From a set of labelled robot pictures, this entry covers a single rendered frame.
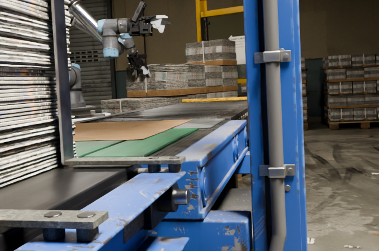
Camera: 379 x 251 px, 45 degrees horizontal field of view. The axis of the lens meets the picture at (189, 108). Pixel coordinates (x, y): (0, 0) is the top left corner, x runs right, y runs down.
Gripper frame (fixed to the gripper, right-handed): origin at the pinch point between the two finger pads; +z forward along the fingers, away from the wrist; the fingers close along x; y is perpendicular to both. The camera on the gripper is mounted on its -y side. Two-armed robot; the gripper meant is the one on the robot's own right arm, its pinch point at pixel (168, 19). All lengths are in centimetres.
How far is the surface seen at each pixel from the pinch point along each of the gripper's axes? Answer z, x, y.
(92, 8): -272, -784, -261
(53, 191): 8, 171, 67
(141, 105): -29, -75, 35
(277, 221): 33, 152, 74
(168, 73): -13, -97, 11
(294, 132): 37, 152, 61
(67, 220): 15, 186, 68
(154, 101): -22, -86, 32
